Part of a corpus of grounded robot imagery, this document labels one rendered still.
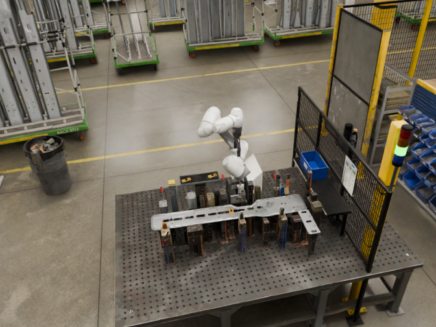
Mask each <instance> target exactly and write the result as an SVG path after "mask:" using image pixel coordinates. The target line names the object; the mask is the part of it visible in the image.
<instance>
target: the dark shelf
mask: <svg viewBox="0 0 436 327"><path fill-rule="evenodd" d="M293 160H294V162H295V163H296V165H297V167H298V168H299V169H300V172H301V173H302V176H303V177H304V179H305V180H306V181H307V174H306V172H305V171H304V169H303V168H302V166H301V164H300V157H296V158H293ZM311 190H312V192H317V195H318V197H317V201H320V202H321V204H322V209H323V211H324V213H325V214H326V216H327V217H331V216H336V215H344V214H349V213H351V212H352V211H351V209H350V208H349V207H348V205H347V204H346V202H345V201H344V199H343V198H342V196H341V195H340V193H339V192H338V191H337V189H336V188H335V186H334V185H333V183H332V181H331V180H330V179H329V177H328V175H326V178H323V179H318V180H312V181H311Z"/></svg>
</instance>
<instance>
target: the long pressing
mask: <svg viewBox="0 0 436 327"><path fill-rule="evenodd" d="M267 202H270V203H271V205H270V207H267ZM258 206H263V208H259V209H258V208H257V207H258ZM281 207H284V209H285V211H284V213H285V214H287V213H295V212H298V211H301V210H307V207H306V205H305V203H304V201H303V200H302V197H301V196H300V195H298V194H295V195H286V196H281V197H273V198H268V199H259V200H256V201H255V203H254V204H252V205H249V206H240V207H237V206H234V205H231V204H228V205H223V206H214V207H209V208H201V209H196V210H187V211H182V212H173V213H164V214H159V215H153V216H152V217H151V229H152V230H154V231H157V230H161V227H163V226H162V221H163V220H168V219H170V221H169V222H165V223H167V226H169V229H170V228H179V227H184V226H189V225H194V224H206V223H214V222H219V221H227V220H232V219H238V217H239V212H234V214H232V215H230V213H224V214H218V212H226V211H229V208H233V210H240V209H244V210H245V211H241V212H243V214H244V215H243V217H244V218H246V217H254V216H258V217H268V216H273V215H279V212H280V208H281ZM247 208H254V209H253V210H248V209H247ZM209 213H216V215H210V216H209V215H208V214H209ZM197 215H205V216H204V217H197ZM190 216H193V218H191V219H186V218H185V217H190ZM171 217H172V218H173V221H171ZM176 218H182V220H178V221H174V219H176Z"/></svg>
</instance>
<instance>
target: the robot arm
mask: <svg viewBox="0 0 436 327"><path fill-rule="evenodd" d="M220 114H221V113H220V110H219V109H218V108H216V107H211V108H209V109H208V110H207V111H206V113H205V115H204V117H203V119H202V123H201V124H200V127H199V129H198V131H197V134H198V135H199V136H200V137H202V138H206V137H208V136H211V135H212V134H213V133H214V132H215V133H218V134H219V135H220V137H222V138H223V140H224V141H225V142H226V143H227V144H228V146H229V150H230V153H231V154H230V156H227V157H226V158H225V159H224V160H223V167H224V169H225V170H226V171H227V172H228V173H229V174H231V175H232V176H234V177H235V178H234V179H235V180H236V181H238V180H244V176H247V175H248V174H250V172H251V171H249V169H248V168H247V166H246V164H244V165H243V160H244V159H245V156H246V154H247V151H248V143H247V142H246V141H245V140H243V139H240V138H239V137H240V136H241V132H242V124H243V112H242V110H241V109H240V108H233V109H232V111H231V113H230V115H229V116H227V117H224V118H221V116H220ZM230 129H232V134H231V133H230V132H229V131H228V130H230Z"/></svg>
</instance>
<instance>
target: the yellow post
mask: <svg viewBox="0 0 436 327"><path fill-rule="evenodd" d="M403 124H408V123H407V122H405V121H404V120H401V121H392V122H391V126H390V129H389V134H388V137H387V143H386V146H385V150H384V154H383V158H382V161H381V167H380V172H379V175H378V177H379V178H380V179H381V181H382V182H383V183H384V184H385V185H386V186H387V187H388V188H389V185H390V183H391V178H392V175H393V171H394V166H393V165H392V160H393V156H394V152H395V148H396V144H397V141H398V137H399V133H400V129H401V126H402V125H403ZM399 170H400V167H399V168H398V170H397V172H398V173H399ZM398 173H397V174H396V178H395V180H394V186H393V190H392V192H393V191H394V187H395V184H396V180H397V177H398ZM385 193H386V192H384V195H385ZM384 195H383V200H384V198H385V196H384ZM381 205H383V201H382V202H381ZM379 208H380V211H381V209H382V207H380V204H379V206H378V210H377V207H376V209H375V212H376V210H377V214H378V211H379ZM377 214H376V219H377ZM378 215H379V216H380V212H379V214H378ZM376 219H375V221H374V224H375V223H376V226H377V224H378V222H377V221H378V220H379V217H378V219H377V221H376ZM368 226H369V230H370V231H371V230H372V234H373V229H372V227H371V228H370V225H369V223H368V224H367V227H368ZM365 229H366V228H365ZM367 229H368V228H367ZM367 229H366V232H367ZM369 230H368V232H367V233H368V234H369V236H370V232H369ZM366 232H365V233H364V234H365V237H366V234H367V233H366ZM372 234H371V236H370V237H368V235H367V238H368V240H369V238H371V239H372V240H373V239H374V237H373V236H372ZM365 237H364V240H365ZM371 239H370V241H371ZM370 241H369V243H370ZM365 243H367V245H368V241H367V239H366V240H365ZM365 245H366V244H365ZM365 245H364V247H365ZM367 245H366V248H365V249H366V250H367V252H368V251H369V246H370V244H369V245H368V249H367ZM365 249H364V248H363V252H364V250H365ZM366 250H365V253H366ZM369 254H370V251H369ZM369 254H368V256H367V253H366V256H367V258H369ZM364 256H365V254H364ZM365 258H366V257H365ZM361 284H362V281H360V282H353V283H352V287H351V290H350V294H349V297H348V298H342V301H343V302H344V301H347V300H353V299H358V296H359V292H360V289H361ZM347 311H348V313H349V315H353V314H354V311H355V309H349V310H347ZM364 312H367V310H366V308H365V307H363V308H361V309H360V312H359V313H364Z"/></svg>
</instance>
